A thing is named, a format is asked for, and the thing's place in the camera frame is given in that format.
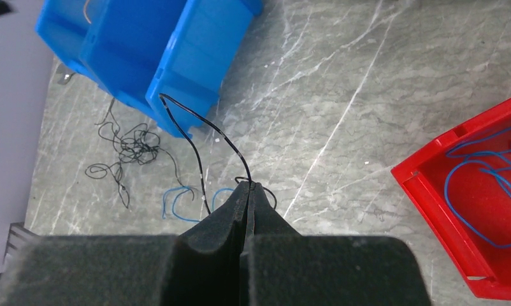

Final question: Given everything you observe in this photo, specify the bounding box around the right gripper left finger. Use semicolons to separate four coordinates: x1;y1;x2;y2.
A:
0;182;250;305

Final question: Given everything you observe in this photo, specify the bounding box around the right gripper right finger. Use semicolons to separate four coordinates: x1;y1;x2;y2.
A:
239;183;431;305

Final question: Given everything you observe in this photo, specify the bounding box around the red storage bin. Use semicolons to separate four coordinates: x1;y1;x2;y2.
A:
392;98;511;300

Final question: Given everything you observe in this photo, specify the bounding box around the blue double storage bin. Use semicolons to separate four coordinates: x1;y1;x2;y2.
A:
36;0;263;138

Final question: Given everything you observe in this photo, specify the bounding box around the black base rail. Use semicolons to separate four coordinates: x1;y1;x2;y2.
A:
3;222;37;267

